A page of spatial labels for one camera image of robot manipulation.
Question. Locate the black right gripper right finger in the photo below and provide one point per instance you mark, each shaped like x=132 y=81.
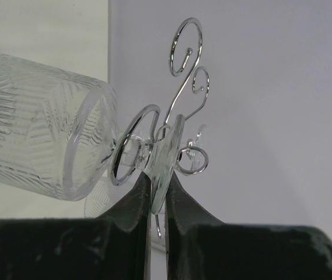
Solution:
x=200 y=246

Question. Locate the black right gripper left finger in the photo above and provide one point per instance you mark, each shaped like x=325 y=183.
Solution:
x=115 y=245

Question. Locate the etched clear wine glass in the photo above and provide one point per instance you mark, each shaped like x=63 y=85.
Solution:
x=196 y=157

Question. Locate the clear ribbed glass tumbler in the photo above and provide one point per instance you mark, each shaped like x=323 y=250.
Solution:
x=59 y=134

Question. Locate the chrome wine glass rack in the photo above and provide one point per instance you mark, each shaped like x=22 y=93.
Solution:
x=183 y=87

